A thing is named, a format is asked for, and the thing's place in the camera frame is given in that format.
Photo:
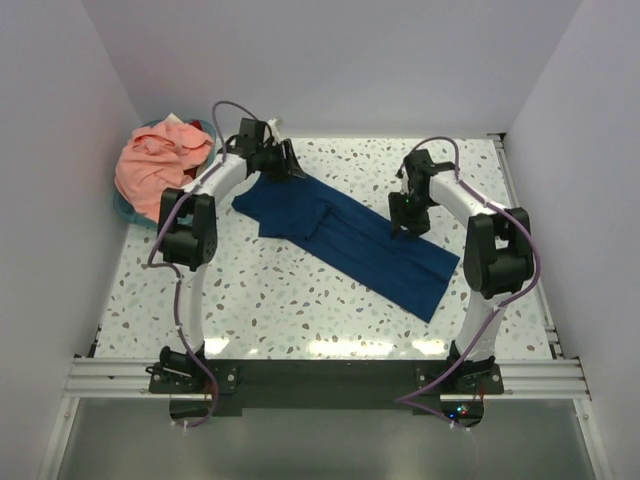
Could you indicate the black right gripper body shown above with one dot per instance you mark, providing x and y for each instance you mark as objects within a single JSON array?
[{"x": 409, "y": 218}]

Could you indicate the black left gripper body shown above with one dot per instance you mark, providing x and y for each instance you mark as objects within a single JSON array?
[{"x": 279, "y": 161}]

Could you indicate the dark blue t shirt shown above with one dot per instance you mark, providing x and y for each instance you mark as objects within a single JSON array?
[{"x": 411, "y": 272}]

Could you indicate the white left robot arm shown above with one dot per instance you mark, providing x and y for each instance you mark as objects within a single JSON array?
[{"x": 187, "y": 234}]

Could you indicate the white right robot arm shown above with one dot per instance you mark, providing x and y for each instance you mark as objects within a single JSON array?
[{"x": 498, "y": 261}]

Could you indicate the teal plastic laundry basket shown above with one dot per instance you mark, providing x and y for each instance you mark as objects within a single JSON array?
[{"x": 130, "y": 212}]

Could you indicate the beige garment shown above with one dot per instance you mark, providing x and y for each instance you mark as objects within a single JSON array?
[{"x": 199, "y": 172}]

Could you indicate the dark red garment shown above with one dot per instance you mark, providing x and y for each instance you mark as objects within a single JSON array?
[{"x": 200, "y": 125}]

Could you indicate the pink t shirt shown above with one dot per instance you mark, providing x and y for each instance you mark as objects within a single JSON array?
[{"x": 155, "y": 165}]

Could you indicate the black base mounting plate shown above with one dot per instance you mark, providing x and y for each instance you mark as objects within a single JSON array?
[{"x": 199, "y": 387}]

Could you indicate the aluminium frame rail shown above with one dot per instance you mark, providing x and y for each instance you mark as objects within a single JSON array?
[{"x": 523, "y": 379}]

